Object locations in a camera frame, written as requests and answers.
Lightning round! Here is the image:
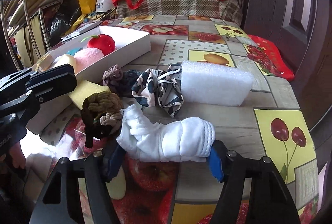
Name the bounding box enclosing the pale yellow sponge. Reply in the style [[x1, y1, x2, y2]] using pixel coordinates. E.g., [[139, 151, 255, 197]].
[[50, 54, 77, 74]]

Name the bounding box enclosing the pink plush ball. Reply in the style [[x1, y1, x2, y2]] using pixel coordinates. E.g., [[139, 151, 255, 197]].
[[74, 48, 104, 74]]

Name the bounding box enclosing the mauve scrunchie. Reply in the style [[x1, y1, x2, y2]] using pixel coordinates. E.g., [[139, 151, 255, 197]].
[[103, 65, 124, 93]]

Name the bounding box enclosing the red plush apple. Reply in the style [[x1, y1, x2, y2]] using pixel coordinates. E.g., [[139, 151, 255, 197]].
[[81, 34, 116, 56]]

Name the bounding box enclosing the white towel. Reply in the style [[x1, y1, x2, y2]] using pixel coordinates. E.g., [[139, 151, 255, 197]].
[[116, 105, 216, 162]]

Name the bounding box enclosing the black white patterned scrunchie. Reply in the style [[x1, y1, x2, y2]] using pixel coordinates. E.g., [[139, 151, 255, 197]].
[[131, 63, 183, 118]]

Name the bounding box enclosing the dark blue scrunchie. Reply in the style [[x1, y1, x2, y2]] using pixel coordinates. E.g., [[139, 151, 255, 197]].
[[117, 70, 142, 98]]

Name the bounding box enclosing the person's hand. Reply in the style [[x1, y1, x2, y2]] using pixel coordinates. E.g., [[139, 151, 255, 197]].
[[8, 142, 26, 169]]

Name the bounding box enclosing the white foam tray box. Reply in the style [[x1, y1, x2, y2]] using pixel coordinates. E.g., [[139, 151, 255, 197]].
[[26, 26, 151, 134]]

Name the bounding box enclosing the metal storage shelf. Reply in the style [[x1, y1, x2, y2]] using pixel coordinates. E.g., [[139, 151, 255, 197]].
[[0, 0, 86, 72]]

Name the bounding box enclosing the white helmet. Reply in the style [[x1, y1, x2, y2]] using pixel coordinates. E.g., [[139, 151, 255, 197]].
[[96, 0, 115, 13]]

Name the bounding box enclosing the white foam block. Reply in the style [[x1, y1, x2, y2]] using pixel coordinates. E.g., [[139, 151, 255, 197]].
[[181, 61, 254, 106]]

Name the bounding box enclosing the red plastic bag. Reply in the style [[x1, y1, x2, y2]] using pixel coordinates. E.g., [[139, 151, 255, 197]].
[[248, 34, 294, 81]]

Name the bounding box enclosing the plaid covered bench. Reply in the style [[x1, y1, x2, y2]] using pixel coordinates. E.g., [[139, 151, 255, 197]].
[[116, 0, 243, 26]]

